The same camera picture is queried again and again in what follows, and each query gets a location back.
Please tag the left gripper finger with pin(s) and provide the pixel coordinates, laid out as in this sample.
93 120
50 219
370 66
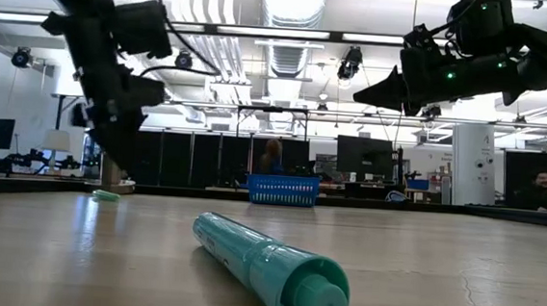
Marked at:
117 147

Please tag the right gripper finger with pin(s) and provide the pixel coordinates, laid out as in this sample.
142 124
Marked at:
384 93

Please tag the teal Sharpie highlighter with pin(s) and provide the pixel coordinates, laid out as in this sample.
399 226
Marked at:
247 252

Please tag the white dome metal lamp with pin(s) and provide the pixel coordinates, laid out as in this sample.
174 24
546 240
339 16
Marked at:
112 178

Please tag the white desk lampshade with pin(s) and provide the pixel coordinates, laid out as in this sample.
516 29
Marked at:
56 140

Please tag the black partition panel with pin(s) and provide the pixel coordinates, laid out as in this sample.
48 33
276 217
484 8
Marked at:
196 159
523 170

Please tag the white round pillar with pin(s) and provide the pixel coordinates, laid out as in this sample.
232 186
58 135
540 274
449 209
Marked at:
473 162

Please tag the blue storage bin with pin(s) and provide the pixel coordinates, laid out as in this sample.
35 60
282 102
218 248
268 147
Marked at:
417 184

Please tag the person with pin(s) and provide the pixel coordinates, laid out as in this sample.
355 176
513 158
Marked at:
271 157
538 191

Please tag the blue plastic basket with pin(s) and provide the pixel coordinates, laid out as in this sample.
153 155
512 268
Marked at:
283 190

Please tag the black dome ceiling camera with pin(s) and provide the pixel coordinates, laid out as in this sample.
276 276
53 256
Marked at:
22 57
349 64
183 60

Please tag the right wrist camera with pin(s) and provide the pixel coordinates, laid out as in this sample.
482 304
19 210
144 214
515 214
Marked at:
480 25

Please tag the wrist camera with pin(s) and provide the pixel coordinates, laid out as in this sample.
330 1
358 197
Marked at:
142 28
480 25

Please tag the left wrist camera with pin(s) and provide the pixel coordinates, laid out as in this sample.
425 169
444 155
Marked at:
142 28

